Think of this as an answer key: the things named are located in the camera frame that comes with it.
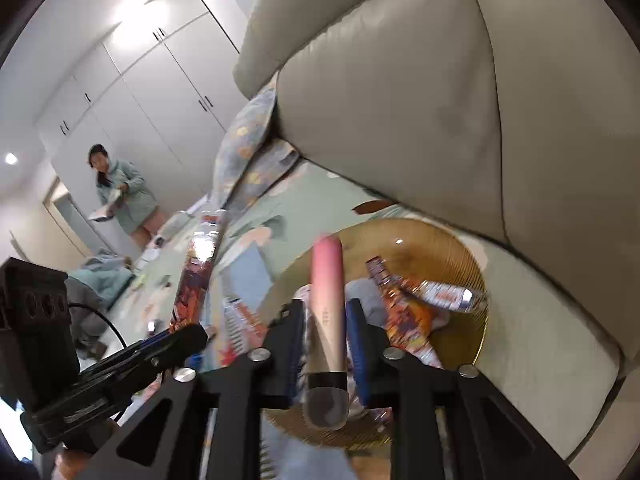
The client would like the black cable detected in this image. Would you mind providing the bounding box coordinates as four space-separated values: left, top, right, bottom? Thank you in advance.
67 302 131 348

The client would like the door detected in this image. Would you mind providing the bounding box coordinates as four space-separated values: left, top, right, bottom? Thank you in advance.
42 177 93 256

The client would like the beige leather sofa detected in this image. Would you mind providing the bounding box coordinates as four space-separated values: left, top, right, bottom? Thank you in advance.
232 0 640 471

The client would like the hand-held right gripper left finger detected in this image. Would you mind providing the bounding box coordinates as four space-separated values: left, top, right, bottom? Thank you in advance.
52 300 307 480

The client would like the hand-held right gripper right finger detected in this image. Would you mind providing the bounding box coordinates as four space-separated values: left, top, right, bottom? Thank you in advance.
345 299 581 480

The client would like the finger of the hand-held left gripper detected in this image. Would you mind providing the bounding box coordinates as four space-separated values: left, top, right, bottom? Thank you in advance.
80 324 208 408

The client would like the striped snack packet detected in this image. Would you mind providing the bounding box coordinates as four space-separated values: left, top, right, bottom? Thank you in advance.
220 297 271 361

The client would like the white wardrobe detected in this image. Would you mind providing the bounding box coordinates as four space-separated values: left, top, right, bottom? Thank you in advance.
35 0 241 196

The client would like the teal cloth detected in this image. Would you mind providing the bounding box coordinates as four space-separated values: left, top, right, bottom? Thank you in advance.
67 252 136 311

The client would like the long orange snack packet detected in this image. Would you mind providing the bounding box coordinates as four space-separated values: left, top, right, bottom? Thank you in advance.
170 210 226 333

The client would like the pink tube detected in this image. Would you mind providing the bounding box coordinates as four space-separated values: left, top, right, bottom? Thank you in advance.
302 234 349 431

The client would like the gold round basket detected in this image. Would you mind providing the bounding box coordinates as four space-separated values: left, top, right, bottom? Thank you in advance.
260 219 490 448

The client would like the brown snack packet strip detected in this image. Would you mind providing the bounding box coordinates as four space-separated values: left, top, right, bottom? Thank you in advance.
365 257 441 361

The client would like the patterned grey pillow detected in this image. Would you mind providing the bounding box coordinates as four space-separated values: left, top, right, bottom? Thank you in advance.
210 87 301 221

